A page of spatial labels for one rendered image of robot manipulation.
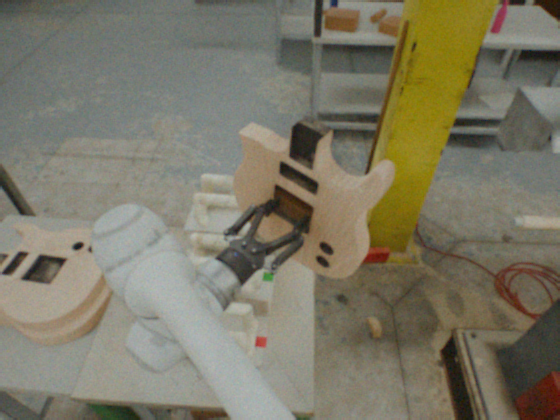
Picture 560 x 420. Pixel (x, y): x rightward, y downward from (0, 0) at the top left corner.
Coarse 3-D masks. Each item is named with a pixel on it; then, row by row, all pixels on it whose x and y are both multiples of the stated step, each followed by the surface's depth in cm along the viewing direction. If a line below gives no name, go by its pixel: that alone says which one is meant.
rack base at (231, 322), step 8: (224, 320) 110; (232, 320) 110; (240, 320) 110; (264, 320) 110; (232, 328) 108; (240, 328) 108; (264, 328) 108; (264, 336) 107; (256, 352) 104; (256, 360) 102
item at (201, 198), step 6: (198, 198) 107; (204, 198) 106; (210, 198) 106; (216, 198) 106; (222, 198) 106; (228, 198) 106; (234, 198) 106; (204, 204) 107; (210, 204) 107; (216, 204) 107; (222, 204) 106; (228, 204) 106; (234, 204) 106
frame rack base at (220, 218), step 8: (192, 208) 119; (208, 208) 119; (216, 208) 119; (224, 208) 119; (232, 208) 119; (192, 216) 116; (208, 216) 116; (216, 216) 116; (224, 216) 116; (232, 216) 116; (192, 224) 114; (208, 224) 114; (216, 224) 114; (224, 224) 114; (248, 224) 114; (184, 232) 114; (192, 232) 113; (200, 232) 113; (208, 232) 112; (216, 232) 112; (240, 232) 112; (256, 232) 112; (264, 240) 112; (208, 248) 118; (216, 248) 117; (224, 248) 117
